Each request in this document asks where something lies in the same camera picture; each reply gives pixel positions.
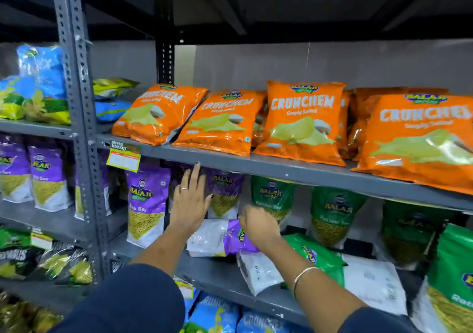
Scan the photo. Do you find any person's left hand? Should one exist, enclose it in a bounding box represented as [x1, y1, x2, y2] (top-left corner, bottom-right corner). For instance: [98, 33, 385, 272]
[168, 162, 214, 236]

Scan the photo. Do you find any gold bangle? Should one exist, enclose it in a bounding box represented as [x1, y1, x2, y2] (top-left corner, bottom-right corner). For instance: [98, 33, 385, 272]
[293, 266, 324, 301]

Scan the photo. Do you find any yellow shelf price tag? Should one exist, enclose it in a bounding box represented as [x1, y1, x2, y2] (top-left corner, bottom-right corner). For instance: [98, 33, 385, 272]
[30, 231, 54, 251]
[106, 141, 141, 173]
[173, 278, 195, 300]

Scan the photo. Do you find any yellow snack packet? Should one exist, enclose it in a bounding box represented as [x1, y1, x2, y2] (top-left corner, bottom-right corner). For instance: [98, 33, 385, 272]
[0, 291, 64, 333]

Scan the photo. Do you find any yellow green chip packet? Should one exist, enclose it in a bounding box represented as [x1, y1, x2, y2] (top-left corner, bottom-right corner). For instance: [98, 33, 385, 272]
[92, 77, 140, 99]

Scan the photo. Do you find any purple white-backed snack pouch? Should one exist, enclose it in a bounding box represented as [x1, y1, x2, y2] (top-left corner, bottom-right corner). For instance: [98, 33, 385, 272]
[186, 218, 260, 258]

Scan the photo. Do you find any person's left forearm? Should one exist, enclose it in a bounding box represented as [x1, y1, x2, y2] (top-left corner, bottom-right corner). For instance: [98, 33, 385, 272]
[130, 226, 196, 278]

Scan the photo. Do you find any dark blue long-sleeved top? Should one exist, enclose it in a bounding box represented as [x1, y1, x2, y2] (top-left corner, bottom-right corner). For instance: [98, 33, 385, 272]
[48, 264, 422, 333]

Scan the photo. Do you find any person's right forearm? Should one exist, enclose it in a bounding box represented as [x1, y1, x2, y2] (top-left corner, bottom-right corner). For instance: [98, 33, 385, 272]
[259, 241, 367, 333]

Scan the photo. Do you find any blue chip packet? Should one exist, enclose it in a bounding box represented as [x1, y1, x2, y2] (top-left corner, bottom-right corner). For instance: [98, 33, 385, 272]
[16, 44, 67, 100]
[95, 99, 133, 123]
[0, 75, 71, 126]
[181, 291, 241, 333]
[236, 308, 296, 333]

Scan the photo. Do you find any row of purple snack packets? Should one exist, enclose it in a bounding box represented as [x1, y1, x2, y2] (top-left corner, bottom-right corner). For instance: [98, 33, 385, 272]
[0, 133, 245, 249]

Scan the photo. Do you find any row of orange chip packets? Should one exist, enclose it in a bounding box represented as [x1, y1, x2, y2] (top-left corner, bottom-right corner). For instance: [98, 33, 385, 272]
[112, 80, 473, 196]

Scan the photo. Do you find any green snack packet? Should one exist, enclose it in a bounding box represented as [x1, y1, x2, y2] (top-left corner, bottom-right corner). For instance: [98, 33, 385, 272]
[251, 175, 296, 228]
[410, 223, 473, 333]
[380, 200, 461, 269]
[282, 233, 408, 317]
[310, 186, 369, 248]

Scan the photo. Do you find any grey metal shelf rack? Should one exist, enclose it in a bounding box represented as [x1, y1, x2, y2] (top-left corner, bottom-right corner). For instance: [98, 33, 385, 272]
[0, 0, 86, 309]
[66, 0, 473, 333]

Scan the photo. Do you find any person's right hand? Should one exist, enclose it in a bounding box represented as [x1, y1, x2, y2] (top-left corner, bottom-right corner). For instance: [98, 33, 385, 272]
[238, 205, 284, 251]

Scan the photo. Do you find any black chip packet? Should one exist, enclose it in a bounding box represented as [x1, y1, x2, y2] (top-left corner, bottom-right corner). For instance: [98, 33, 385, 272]
[0, 245, 46, 280]
[36, 245, 94, 285]

